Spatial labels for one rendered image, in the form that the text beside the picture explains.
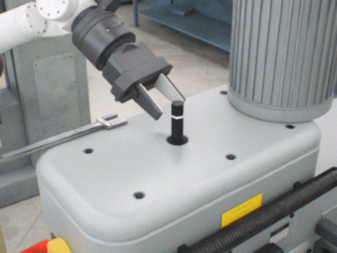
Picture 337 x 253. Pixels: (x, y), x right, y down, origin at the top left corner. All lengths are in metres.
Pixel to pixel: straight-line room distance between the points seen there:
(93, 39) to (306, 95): 0.37
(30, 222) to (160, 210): 3.02
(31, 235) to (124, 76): 2.86
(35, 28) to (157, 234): 0.44
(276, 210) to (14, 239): 2.88
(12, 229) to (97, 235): 2.99
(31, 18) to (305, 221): 0.66
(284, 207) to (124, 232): 0.29
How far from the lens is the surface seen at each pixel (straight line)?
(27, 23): 0.92
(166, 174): 0.74
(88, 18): 0.83
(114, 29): 0.82
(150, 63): 0.82
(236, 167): 0.76
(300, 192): 0.87
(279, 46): 0.84
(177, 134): 0.81
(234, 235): 0.77
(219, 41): 6.12
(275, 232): 0.95
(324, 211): 1.09
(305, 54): 0.84
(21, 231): 3.62
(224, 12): 6.97
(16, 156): 0.80
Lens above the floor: 2.32
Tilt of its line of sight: 30 degrees down
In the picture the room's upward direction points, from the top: straight up
